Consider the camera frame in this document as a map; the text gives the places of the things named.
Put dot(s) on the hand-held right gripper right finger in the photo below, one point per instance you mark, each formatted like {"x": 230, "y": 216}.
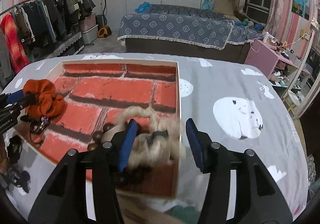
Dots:
{"x": 197, "y": 146}

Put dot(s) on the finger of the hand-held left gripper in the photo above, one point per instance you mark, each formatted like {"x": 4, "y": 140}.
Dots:
{"x": 15, "y": 96}
{"x": 17, "y": 107}

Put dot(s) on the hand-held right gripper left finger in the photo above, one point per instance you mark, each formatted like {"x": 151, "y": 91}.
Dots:
{"x": 127, "y": 146}

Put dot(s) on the cream fluffy scrunchie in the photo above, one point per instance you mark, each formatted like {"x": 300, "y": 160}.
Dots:
{"x": 160, "y": 149}

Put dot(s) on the orange scrunchie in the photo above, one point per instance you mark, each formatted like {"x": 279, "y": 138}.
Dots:
{"x": 50, "y": 100}

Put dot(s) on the white tray with brick lining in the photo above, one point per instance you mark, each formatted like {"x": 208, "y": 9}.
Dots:
{"x": 105, "y": 94}

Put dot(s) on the grey coat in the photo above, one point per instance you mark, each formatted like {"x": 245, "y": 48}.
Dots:
{"x": 3, "y": 59}

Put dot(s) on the orange fleece coat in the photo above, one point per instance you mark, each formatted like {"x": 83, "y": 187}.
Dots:
{"x": 13, "y": 41}

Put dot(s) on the grey patterned lace cloth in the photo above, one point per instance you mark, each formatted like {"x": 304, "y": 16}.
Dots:
{"x": 62, "y": 48}

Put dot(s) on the row of dark hanging clothes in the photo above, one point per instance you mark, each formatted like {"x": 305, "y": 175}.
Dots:
{"x": 50, "y": 19}

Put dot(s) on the white storage box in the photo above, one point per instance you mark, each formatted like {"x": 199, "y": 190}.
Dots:
{"x": 90, "y": 35}

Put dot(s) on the pink storage box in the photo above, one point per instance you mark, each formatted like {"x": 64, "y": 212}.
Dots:
{"x": 88, "y": 21}

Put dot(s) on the white stool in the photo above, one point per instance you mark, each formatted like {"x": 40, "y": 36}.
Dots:
{"x": 291, "y": 96}

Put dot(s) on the pink shelf cabinet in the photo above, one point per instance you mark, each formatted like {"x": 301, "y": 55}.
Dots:
{"x": 260, "y": 56}

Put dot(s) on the garment steamer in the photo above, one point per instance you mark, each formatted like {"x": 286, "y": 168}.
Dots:
{"x": 103, "y": 30}

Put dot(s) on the bed with blue patterned cover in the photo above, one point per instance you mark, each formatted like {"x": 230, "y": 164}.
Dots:
{"x": 175, "y": 26}

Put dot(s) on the white hair dryer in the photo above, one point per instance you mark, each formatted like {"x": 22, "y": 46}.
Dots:
{"x": 268, "y": 35}

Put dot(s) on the pile of plush toys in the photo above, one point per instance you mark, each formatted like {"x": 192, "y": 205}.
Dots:
{"x": 251, "y": 24}

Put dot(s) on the white framed standing mirror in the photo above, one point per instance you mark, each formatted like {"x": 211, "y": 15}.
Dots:
{"x": 306, "y": 64}

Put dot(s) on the tan cushion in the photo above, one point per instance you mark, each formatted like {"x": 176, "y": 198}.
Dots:
{"x": 223, "y": 5}

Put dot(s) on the wall outlet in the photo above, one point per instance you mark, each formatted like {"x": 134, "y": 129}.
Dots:
{"x": 305, "y": 35}

